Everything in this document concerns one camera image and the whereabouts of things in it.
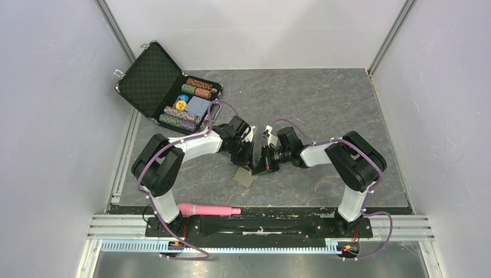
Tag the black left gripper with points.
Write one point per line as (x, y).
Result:
(246, 160)

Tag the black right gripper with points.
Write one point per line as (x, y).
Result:
(266, 163)

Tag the beige card holder wallet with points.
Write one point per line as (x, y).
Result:
(244, 177)

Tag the pink cylindrical marker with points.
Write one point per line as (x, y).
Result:
(188, 209)

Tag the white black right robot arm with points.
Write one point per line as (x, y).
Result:
(358, 163)

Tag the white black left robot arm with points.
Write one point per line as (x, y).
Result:
(157, 166)

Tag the black poker chip case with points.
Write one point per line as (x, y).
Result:
(158, 88)

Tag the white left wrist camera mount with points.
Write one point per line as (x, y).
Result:
(249, 134)

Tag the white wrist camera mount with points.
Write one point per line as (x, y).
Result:
(271, 139)
(249, 134)

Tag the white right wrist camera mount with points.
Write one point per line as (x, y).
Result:
(271, 139)

